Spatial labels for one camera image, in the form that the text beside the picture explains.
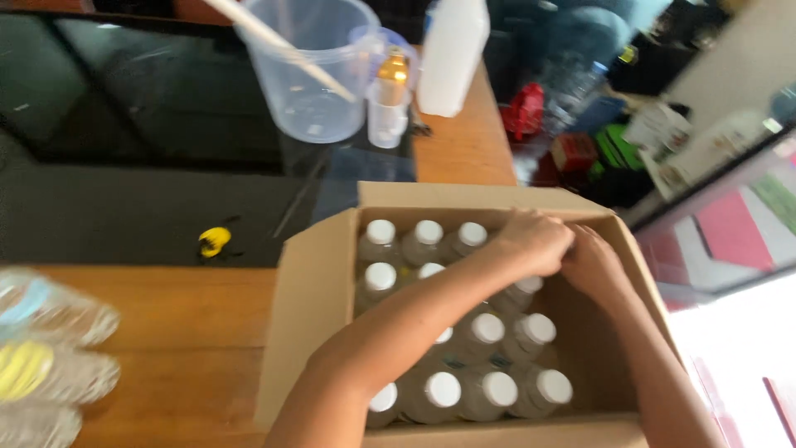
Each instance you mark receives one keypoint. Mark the person's left hand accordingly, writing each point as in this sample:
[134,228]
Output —
[528,239]

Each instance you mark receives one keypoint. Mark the person's right hand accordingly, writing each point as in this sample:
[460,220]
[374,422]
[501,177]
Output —
[597,267]

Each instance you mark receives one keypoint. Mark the person's right fingers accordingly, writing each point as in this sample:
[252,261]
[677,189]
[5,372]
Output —
[575,258]

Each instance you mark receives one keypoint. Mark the person's left fingers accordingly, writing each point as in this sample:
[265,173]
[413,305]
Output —
[555,249]

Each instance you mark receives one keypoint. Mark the red box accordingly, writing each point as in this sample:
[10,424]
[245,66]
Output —
[573,151]

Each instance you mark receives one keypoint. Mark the green bag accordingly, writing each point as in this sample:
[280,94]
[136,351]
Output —
[615,146]

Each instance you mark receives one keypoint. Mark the red bag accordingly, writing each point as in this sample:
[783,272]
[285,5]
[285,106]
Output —
[524,112]

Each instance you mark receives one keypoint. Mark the group of white-capped clear bottles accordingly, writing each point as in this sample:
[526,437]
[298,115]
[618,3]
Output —
[485,379]

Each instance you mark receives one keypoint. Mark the white paper carton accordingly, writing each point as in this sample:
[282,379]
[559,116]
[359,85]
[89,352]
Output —
[659,127]

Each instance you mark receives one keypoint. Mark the clear water bottle blue cap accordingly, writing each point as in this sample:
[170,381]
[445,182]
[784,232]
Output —
[575,93]

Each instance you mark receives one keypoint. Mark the glass display case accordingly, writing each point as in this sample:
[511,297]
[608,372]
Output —
[727,218]

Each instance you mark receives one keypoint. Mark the small clear plastic cup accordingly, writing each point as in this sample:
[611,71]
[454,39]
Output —
[387,121]

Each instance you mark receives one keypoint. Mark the white plastic jerrycan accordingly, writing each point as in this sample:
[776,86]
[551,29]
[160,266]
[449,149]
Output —
[451,56]

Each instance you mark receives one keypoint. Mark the gold-capped bottle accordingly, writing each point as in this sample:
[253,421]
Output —
[393,78]

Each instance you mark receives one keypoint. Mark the small clear measuring cup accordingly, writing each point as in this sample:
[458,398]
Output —
[407,50]

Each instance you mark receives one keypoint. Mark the brown cardboard box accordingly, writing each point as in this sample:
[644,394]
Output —
[311,323]

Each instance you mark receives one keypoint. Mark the large clear measuring jug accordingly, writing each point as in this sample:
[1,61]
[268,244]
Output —
[311,74]

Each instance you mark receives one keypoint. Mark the yellow and black small object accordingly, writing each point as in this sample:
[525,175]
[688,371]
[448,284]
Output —
[214,241]

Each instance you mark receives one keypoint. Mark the white stirring stick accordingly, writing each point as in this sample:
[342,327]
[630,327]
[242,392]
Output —
[280,46]

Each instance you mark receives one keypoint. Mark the black mat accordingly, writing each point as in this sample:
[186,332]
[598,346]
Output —
[124,214]

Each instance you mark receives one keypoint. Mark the clear bottle with blue label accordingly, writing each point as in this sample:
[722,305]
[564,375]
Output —
[50,305]

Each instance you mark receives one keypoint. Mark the clear bottle with yellow label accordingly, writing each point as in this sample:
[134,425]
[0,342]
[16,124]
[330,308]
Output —
[43,370]

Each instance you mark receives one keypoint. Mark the clear plastic bottle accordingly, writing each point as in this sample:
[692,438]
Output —
[34,426]

